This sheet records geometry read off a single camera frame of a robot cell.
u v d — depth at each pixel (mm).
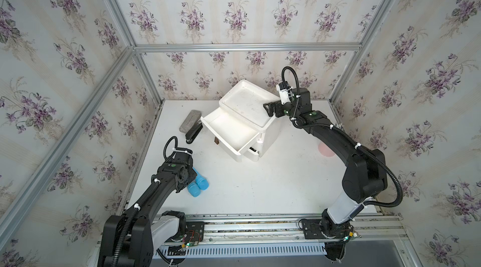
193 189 798
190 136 999
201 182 825
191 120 1067
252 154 888
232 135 839
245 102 877
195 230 729
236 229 748
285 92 754
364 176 452
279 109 766
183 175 613
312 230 732
